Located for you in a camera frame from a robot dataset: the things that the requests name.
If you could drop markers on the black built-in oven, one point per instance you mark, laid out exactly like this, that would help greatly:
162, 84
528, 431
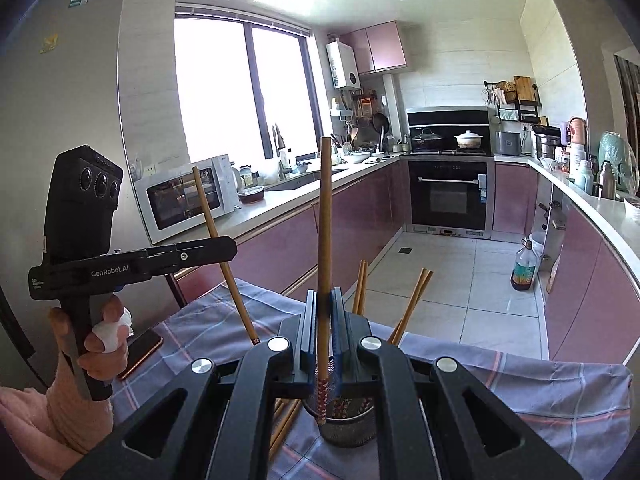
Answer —
447, 200

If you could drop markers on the stainless steel bottle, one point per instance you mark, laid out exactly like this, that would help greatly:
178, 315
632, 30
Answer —
607, 182

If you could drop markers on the pink base cabinets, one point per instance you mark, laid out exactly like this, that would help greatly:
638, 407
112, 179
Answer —
590, 300
350, 210

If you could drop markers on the white water heater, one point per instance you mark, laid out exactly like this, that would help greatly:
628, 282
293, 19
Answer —
344, 65

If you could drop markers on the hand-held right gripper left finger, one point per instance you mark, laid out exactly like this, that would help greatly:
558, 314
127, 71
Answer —
307, 330

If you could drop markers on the silver rice cooker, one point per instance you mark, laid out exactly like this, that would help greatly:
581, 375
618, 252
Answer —
508, 143

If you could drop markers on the white bucket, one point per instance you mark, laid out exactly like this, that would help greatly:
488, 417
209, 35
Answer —
538, 246

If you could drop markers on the grey refrigerator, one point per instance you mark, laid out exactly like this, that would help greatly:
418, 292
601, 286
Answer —
30, 110

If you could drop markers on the smartphone with orange case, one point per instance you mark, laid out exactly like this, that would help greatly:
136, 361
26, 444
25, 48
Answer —
142, 355

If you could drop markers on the stainless steel pot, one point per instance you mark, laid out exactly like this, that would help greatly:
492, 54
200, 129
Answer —
546, 145

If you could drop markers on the white countertop oven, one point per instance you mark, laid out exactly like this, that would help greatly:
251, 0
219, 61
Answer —
170, 205

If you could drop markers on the black mesh utensil holder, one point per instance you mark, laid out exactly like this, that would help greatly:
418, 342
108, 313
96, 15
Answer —
350, 432

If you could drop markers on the wooden cutting board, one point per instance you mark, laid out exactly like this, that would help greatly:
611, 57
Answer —
524, 89

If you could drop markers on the person's left hand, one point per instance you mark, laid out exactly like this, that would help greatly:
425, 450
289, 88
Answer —
107, 360

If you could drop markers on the red-tipped bamboo chopstick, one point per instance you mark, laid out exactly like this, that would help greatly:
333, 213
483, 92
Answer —
210, 220
407, 302
363, 290
357, 290
325, 210
416, 305

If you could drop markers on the white kitchen countertop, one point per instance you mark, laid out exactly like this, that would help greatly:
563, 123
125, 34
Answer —
280, 200

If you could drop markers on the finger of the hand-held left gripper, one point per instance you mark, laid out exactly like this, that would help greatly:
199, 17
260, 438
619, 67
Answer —
200, 255

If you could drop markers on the pink thermos jug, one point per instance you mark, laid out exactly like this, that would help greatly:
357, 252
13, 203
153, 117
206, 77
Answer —
578, 131

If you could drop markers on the green fan in plastic cover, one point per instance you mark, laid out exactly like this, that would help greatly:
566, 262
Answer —
622, 160

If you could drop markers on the blue checked tablecloth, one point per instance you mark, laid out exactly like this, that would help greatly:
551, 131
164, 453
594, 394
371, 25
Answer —
500, 400

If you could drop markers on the kitchen sink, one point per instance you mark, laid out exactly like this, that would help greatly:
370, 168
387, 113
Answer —
305, 179

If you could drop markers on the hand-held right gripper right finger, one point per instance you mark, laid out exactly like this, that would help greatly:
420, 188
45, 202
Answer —
339, 330

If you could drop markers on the black wall rack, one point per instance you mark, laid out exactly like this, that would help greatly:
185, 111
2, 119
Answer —
515, 110

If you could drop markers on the hanging frying pan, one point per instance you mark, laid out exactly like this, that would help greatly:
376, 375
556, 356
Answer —
381, 122

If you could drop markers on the metal sink faucet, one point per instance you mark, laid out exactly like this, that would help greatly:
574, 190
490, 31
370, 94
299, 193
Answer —
279, 152

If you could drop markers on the black wok with lid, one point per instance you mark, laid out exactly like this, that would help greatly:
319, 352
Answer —
426, 141

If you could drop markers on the kitchen window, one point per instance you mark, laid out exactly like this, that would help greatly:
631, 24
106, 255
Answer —
215, 90

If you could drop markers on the white serving bowl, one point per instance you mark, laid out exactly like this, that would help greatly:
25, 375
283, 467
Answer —
358, 158

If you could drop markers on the pink wall cabinet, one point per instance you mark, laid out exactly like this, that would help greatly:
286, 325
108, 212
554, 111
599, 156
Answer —
380, 50

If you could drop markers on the red lidded bowl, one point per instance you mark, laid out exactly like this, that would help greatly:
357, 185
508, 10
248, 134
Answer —
251, 195

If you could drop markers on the oil bottle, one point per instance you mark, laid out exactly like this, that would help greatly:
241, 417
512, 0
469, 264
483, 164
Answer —
524, 270

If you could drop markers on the white casserole pot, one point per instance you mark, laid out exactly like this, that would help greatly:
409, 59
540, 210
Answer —
470, 141

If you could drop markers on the black range hood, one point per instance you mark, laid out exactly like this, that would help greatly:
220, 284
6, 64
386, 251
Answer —
447, 119

